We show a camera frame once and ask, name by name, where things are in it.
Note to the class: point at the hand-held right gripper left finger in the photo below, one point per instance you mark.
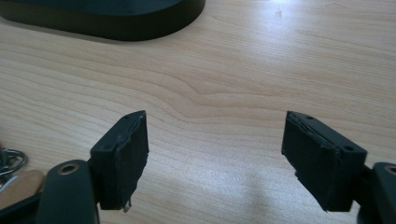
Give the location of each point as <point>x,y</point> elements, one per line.
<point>120,165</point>

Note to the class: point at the black oval base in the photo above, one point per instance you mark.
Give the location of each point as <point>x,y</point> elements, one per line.
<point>102,17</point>

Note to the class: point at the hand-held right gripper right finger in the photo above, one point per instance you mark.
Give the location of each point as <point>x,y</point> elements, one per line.
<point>320,161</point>

